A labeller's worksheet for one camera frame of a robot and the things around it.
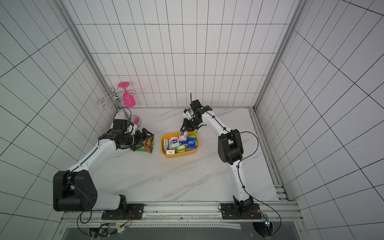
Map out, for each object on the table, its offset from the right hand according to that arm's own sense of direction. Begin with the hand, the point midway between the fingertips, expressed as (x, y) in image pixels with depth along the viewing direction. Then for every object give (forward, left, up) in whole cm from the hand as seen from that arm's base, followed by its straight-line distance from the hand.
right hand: (177, 130), depth 93 cm
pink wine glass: (+9, +29, +17) cm, 35 cm away
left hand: (-10, +16, +2) cm, 19 cm away
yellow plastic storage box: (-12, -7, -7) cm, 16 cm away
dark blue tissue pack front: (-7, -5, -3) cm, 9 cm away
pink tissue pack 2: (-5, +2, -6) cm, 8 cm away
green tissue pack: (-11, -3, -4) cm, 12 cm away
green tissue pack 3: (-2, -12, +2) cm, 13 cm away
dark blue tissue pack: (-7, -9, -3) cm, 12 cm away
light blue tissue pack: (+8, -7, +8) cm, 13 cm away
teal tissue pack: (-8, +7, -5) cm, 12 cm away
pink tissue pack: (-5, -5, +2) cm, 7 cm away
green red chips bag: (-9, +18, -6) cm, 21 cm away
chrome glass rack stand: (+10, +35, +15) cm, 40 cm away
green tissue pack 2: (-13, +3, -4) cm, 14 cm away
